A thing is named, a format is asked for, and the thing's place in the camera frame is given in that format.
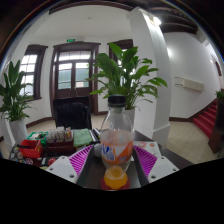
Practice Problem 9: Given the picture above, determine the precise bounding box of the orange soda plastic bottle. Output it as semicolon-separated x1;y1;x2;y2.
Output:
99;94;135;190

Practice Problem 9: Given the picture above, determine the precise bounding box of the small green plant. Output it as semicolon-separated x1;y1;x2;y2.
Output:
214;89;224;103

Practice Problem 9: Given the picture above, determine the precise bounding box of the dark wooden cabinet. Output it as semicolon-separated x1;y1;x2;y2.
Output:
208;99;224;154

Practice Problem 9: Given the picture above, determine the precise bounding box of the potted plant in white pot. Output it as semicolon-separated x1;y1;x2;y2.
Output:
0;59;34;145
85;42;169;126

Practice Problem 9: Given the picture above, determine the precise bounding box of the green cloth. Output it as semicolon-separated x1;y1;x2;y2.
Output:
72;128;94;148

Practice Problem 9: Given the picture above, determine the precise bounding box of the bright wall lamp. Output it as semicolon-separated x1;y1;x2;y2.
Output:
149;15;163;27

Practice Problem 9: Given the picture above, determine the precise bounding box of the small red round object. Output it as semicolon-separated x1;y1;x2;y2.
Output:
46;157;58;167

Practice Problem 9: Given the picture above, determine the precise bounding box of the green box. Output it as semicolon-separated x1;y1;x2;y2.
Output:
26;130;49;144

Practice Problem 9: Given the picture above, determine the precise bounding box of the red-carpeted staircase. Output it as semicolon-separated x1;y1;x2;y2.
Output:
192;99;219;139

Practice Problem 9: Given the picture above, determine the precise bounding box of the dark-framed window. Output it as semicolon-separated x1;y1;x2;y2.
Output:
18;44;49;101
108;38;134;63

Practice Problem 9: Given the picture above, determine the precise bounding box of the small grey round object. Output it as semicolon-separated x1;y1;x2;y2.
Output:
93;143;104;158

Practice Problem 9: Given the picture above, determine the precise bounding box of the dark wooden double door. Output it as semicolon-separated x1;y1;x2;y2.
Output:
49;41;102;118

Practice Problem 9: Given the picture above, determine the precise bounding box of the white booklet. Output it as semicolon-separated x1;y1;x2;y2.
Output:
133;140;163;158

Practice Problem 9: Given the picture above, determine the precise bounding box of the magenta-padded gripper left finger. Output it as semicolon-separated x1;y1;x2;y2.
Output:
45;143;98;186

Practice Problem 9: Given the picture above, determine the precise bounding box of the white wall-mounted unit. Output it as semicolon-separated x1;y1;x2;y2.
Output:
173;76;206;93

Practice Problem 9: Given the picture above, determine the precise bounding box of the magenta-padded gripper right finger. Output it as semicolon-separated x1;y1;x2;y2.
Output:
131;144;181;188

